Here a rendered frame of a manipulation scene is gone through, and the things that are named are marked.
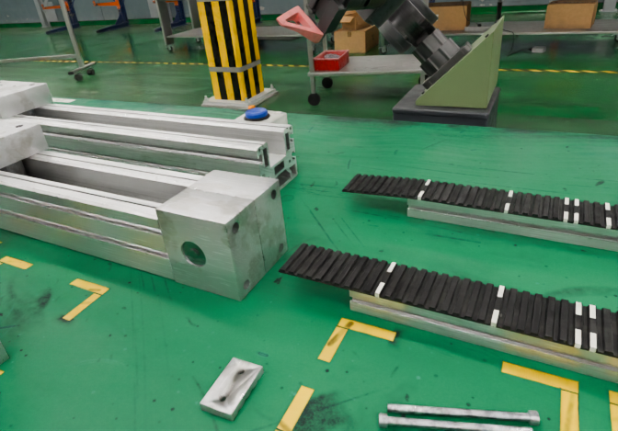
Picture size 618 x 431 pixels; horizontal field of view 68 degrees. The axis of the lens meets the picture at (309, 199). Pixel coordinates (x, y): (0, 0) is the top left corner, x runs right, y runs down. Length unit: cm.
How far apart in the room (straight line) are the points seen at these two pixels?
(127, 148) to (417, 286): 54
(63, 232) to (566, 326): 56
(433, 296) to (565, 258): 19
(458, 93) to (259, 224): 63
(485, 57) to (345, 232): 54
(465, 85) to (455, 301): 65
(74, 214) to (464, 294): 45
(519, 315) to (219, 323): 27
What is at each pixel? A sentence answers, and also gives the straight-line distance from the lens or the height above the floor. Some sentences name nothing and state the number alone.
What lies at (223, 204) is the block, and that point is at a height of 87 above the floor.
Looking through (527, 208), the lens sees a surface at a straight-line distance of 58.
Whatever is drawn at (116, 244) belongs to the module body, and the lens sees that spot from 59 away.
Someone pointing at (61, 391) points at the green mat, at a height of 78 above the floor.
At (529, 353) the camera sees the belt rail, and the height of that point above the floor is 79.
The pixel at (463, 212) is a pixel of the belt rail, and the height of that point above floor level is 80.
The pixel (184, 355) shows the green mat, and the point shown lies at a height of 78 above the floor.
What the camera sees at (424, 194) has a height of 81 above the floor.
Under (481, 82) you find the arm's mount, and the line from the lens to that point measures 101.
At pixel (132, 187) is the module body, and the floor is 84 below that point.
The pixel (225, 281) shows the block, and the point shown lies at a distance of 49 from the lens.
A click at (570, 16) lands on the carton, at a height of 33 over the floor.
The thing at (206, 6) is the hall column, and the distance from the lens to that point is 397.
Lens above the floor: 109
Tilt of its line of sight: 28 degrees down
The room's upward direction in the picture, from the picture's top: 6 degrees counter-clockwise
